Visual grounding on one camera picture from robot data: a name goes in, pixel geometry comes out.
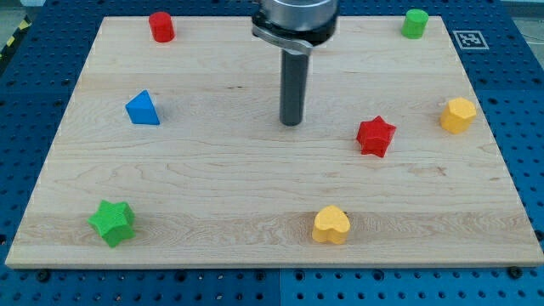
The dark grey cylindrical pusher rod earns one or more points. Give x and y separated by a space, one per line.
293 78

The red star block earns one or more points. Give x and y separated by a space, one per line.
375 136

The green cylinder block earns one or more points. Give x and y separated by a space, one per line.
414 24

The wooden board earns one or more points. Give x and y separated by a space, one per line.
221 183

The red cylinder block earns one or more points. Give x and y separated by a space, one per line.
161 27

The yellow heart block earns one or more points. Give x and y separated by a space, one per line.
331 225

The blue triangle block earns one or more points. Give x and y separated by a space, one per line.
141 110

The yellow hexagon block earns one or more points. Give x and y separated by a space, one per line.
458 115

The white fiducial marker tag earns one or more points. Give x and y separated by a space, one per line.
470 40

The green star block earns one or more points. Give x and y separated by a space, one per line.
113 222

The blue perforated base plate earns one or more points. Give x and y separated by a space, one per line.
37 84

